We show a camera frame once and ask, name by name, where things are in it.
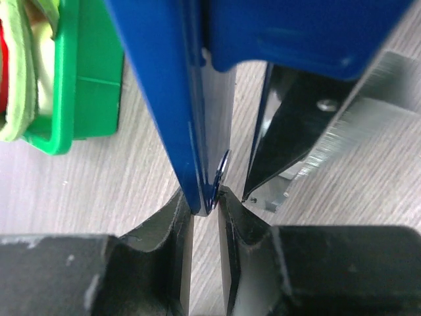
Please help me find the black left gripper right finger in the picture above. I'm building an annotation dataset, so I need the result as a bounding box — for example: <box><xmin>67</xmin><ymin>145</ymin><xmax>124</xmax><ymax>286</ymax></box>
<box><xmin>218</xmin><ymin>187</ymin><xmax>420</xmax><ymax>315</ymax></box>

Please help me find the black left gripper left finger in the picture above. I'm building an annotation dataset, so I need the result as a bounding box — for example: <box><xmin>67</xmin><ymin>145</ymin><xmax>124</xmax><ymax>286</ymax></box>
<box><xmin>1</xmin><ymin>191</ymin><xmax>193</xmax><ymax>315</ymax></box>

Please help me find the grey staple strip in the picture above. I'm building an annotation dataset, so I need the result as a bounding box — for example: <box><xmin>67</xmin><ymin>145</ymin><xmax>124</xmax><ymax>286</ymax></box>
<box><xmin>242</xmin><ymin>51</ymin><xmax>420</xmax><ymax>212</ymax></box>

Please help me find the blue stapler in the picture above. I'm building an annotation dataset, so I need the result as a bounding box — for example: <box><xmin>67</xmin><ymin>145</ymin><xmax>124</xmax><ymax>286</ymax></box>
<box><xmin>106</xmin><ymin>1</ymin><xmax>413</xmax><ymax>217</ymax></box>

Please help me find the green plastic tray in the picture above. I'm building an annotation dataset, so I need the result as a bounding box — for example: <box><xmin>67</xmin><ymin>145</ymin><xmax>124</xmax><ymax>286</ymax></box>
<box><xmin>23</xmin><ymin>1</ymin><xmax>124</xmax><ymax>155</ymax></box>

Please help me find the green bean bundle toy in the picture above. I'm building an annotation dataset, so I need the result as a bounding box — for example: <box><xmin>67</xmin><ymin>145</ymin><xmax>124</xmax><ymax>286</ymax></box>
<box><xmin>1</xmin><ymin>1</ymin><xmax>59</xmax><ymax>142</ymax></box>

